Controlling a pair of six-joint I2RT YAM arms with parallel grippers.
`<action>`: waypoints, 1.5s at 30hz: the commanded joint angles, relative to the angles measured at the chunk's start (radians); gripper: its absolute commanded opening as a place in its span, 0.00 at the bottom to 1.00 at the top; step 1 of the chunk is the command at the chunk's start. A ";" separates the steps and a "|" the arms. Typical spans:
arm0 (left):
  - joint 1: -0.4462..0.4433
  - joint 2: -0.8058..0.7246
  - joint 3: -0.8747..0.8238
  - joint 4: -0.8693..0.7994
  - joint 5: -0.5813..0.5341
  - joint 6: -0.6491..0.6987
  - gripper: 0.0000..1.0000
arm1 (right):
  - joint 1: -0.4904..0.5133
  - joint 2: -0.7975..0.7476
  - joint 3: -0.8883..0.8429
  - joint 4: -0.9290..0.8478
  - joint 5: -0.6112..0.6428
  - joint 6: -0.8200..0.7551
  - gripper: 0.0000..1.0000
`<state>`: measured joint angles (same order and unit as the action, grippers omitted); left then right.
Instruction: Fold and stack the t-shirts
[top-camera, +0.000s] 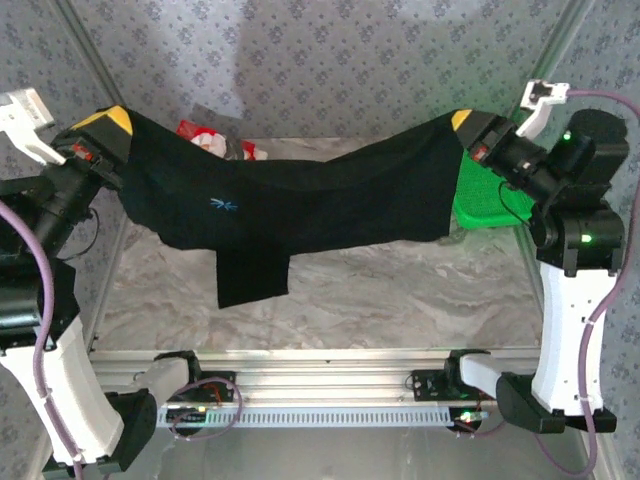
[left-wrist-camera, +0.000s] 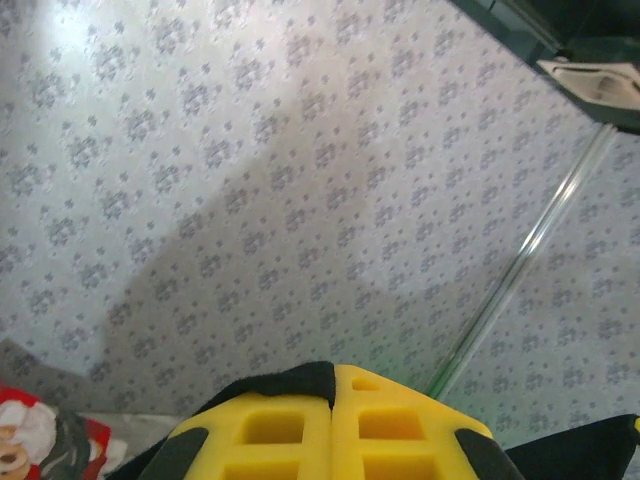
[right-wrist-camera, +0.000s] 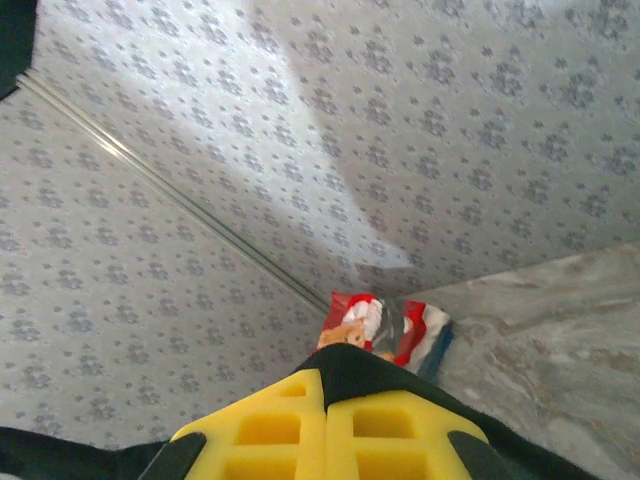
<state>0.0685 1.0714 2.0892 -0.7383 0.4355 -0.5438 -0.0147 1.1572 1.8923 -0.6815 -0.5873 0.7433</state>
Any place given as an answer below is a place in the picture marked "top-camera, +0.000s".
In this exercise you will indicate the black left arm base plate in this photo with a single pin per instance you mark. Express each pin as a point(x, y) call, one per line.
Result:
point(222, 387)

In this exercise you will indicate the red cartoon print folded t-shirt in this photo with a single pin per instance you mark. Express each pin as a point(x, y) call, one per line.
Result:
point(210, 137)

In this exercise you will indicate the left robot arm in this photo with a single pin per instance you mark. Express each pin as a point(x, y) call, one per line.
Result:
point(70, 400)

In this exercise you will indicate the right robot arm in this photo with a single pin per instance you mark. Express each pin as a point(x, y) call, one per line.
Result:
point(565, 340)

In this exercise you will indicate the small controller board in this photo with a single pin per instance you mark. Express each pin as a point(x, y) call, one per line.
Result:
point(187, 412)
point(474, 415)

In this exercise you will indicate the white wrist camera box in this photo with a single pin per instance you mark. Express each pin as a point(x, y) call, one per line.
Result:
point(537, 100)
point(25, 120)

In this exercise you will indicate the aluminium frame post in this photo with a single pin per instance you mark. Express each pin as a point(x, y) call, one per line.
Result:
point(90, 55)
point(565, 40)

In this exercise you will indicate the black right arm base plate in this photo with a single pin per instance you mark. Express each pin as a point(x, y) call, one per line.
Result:
point(430, 385)

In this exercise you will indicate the green plastic basket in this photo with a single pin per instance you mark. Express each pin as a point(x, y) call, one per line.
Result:
point(480, 212)

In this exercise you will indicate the aluminium mounting rail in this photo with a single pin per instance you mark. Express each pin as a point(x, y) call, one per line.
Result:
point(320, 377)

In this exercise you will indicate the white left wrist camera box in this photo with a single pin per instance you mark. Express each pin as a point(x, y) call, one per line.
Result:
point(25, 120)

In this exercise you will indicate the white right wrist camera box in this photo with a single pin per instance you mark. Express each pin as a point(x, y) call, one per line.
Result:
point(537, 100)

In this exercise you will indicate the black t-shirt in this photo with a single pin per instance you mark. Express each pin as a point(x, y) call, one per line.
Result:
point(300, 210)

